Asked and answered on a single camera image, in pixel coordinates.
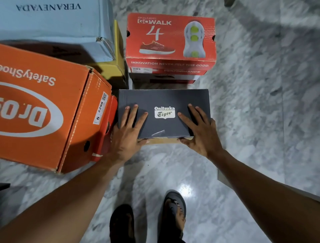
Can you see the black trousers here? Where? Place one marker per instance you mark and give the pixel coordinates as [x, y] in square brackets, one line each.
[170, 239]

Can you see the person's left hand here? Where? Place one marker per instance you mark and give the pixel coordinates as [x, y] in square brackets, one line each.
[125, 140]

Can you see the black sandal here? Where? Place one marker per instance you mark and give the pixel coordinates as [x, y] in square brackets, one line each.
[172, 200]
[122, 222]

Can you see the dark grey Onitsuka Tiger box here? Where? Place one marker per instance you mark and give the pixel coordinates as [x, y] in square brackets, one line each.
[162, 100]

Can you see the brown cardboard shoe box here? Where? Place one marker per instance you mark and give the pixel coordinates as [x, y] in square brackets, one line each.
[162, 141]

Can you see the person's right forearm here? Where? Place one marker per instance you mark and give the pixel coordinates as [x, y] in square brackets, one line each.
[275, 205]

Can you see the person's right foot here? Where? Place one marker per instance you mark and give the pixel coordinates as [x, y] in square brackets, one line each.
[180, 220]

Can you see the white Skechers ArchFit shoe box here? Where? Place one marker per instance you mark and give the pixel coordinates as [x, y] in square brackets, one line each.
[175, 77]

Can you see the red Nike shoe box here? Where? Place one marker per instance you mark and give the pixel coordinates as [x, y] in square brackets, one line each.
[108, 120]

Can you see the light blue Veranevada box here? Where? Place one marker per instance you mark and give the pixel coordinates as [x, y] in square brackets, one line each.
[55, 25]

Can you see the person's left forearm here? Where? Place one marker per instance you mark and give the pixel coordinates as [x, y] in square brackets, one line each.
[62, 205]

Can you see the red Skechers GoWalk shoe box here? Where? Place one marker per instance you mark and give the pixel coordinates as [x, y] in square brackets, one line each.
[170, 45]

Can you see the orange Dr.Osha shoe box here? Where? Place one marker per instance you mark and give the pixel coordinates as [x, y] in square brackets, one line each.
[45, 112]

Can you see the yellow shoebox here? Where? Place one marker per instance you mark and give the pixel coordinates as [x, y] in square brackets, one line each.
[117, 65]

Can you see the person's right hand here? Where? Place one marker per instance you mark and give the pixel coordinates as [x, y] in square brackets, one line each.
[205, 135]

